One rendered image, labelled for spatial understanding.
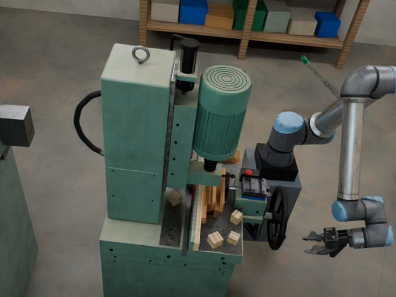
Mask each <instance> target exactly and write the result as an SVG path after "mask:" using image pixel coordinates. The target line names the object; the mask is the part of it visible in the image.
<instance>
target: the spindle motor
mask: <svg viewBox="0 0 396 297"><path fill-rule="evenodd" d="M251 89H252V82H251V80H250V77H249V76H248V75H247V74H246V73H245V72H244V71H242V70H240V69H238V68H236V67H232V66H229V65H215V66H212V67H209V68H208V69H206V70H205V71H204V72H203V74H202V75H201V77H200V84H199V92H198V105H197V114H196V122H195V127H194V135H193V143H192V148H193V150H194V151H195V152H196V153H197V154H198V155H199V156H201V157H202V158H204V159H208V160H212V161H223V160H227V159H229V158H231V157H232V156H233V155H234V154H235V152H236V150H237V145H238V142H239V137H240V133H241V130H242V126H243V121H244V117H245V113H246V109H247V106H248V101H249V97H250V92H251Z"/></svg>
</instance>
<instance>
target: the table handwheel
mask: <svg viewBox="0 0 396 297"><path fill-rule="evenodd" d="M279 193H280V196H281V200H280V203H279V207H278V209H277V210H275V204H276V200H277V198H278V194H279ZM263 220H267V221H268V222H267V234H268V243H269V246H270V248H271V249H272V250H278V249H279V248H280V247H281V245H282V243H283V240H284V237H285V233H286V227H287V222H288V196H287V192H286V190H285V188H284V187H283V186H281V185H279V186H276V187H275V189H274V191H273V193H272V196H271V199H270V203H269V210H268V212H266V214H265V216H264V217H263ZM273 224H275V241H274V238H273ZM279 225H280V228H279Z"/></svg>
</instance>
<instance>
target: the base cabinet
mask: <svg viewBox="0 0 396 297"><path fill-rule="evenodd" d="M100 257H101V271H102V280H103V294H104V297H225V295H226V292H227V289H228V286H229V283H230V280H231V277H232V274H233V270H234V268H232V267H227V266H217V265H207V264H201V263H192V262H182V261H176V260H167V259H157V258H147V257H142V256H132V255H122V254H116V253H107V252H100Z"/></svg>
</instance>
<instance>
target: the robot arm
mask: <svg viewBox="0 0 396 297"><path fill-rule="evenodd" d="M395 93H396V67H392V66H390V65H389V66H375V65H365V66H362V67H359V68H357V69H356V70H354V71H353V72H352V73H351V74H350V75H349V76H348V77H347V78H346V80H345V81H344V83H343V85H342V87H341V91H340V98H339V99H338V100H336V101H335V102H334V103H333V104H332V105H330V106H329V107H328V108H327V109H326V110H324V111H323V112H318V113H315V114H314V115H312V116H311V117H309V118H302V117H301V116H300V115H297V113H293V112H289V111H287V112H282V113H280V114H278V115H277V117H276V119H275V121H274V123H273V127H272V130H271V132H270V136H269V139H268V141H267V142H266V143H265V144H264V145H263V147H262V149H261V151H260V155H261V157H262V158H263V159H264V161H265V162H267V163H268V164H270V165H272V166H275V167H287V166H289V165H291V164H292V162H293V149H294V147H295V145H313V144H321V145H323V144H328V143H330V142H331V141H332V140H333V139H334V137H335V132H336V128H337V127H339V126H340V125H342V131H341V151H340V162H339V182H338V195H337V201H334V202H333V204H332V207H331V209H332V214H333V216H334V218H335V219H336V220H337V221H339V222H348V221H357V220H364V221H365V226H366V227H359V228H352V229H351V231H350V229H343V230H336V228H335V227H327V228H324V233H320V234H317V233H316V232H315V231H311V232H310V234H309V235H308V236H305V237H303V238H302V239H303V240H305V241H307V240H311V241H313V240H315V241H317V242H321V241H322V240H323V242H324V243H325V245H322V246H318V245H313V247H312V249H307V250H304V252H306V253H311V254H317V255H327V254H329V256H330V257H332V258H334V257H335V256H336V255H337V254H338V253H339V252H340V251H341V250H342V249H343V248H344V247H345V246H346V245H347V244H349V247H353V248H354V249H362V248H377V247H384V246H391V245H392V243H393V232H392V227H391V226H390V225H387V218H386V215H385V209H384V202H383V199H382V197H379V196H367V197H362V198H361V200H359V197H358V194H359V177H360V167H361V150H362V132H363V123H364V109H365V108H366V107H368V106H369V105H370V104H372V103H373V102H375V101H376V100H378V99H380V98H382V97H383V96H384V95H386V94H395ZM326 229H332V230H326Z"/></svg>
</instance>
